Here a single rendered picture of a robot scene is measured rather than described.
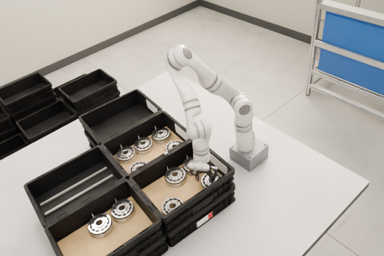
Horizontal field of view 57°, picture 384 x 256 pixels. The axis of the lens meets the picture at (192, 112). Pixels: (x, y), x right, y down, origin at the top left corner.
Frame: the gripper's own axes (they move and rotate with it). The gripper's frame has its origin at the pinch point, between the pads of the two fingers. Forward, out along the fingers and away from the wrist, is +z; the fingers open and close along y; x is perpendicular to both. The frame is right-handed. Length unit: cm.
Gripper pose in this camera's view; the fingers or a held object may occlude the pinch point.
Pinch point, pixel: (204, 179)
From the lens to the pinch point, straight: 169.0
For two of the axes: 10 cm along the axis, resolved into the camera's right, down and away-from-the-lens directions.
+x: -2.3, 6.3, -7.4
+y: -9.7, -0.7, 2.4
